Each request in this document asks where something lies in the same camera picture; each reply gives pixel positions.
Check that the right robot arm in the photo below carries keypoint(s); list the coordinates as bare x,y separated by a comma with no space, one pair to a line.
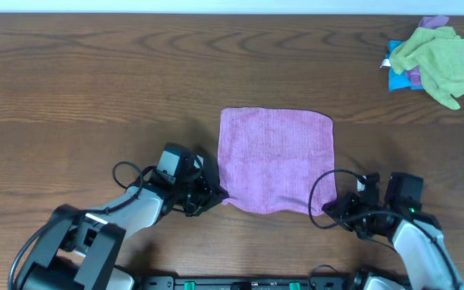
414,235

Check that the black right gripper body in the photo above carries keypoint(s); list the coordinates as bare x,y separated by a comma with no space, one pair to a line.
353,209

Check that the green cloth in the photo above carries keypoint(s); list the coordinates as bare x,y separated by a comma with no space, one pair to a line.
438,54

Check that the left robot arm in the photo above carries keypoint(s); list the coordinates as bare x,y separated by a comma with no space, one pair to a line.
78,248

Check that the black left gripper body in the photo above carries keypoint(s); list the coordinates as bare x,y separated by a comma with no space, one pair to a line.
204,192

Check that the purple cloth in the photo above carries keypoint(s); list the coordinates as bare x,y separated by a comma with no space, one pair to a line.
430,22
273,160

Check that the blue cloth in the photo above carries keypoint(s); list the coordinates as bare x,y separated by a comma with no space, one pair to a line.
398,81

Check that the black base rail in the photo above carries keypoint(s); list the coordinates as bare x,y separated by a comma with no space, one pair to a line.
321,282

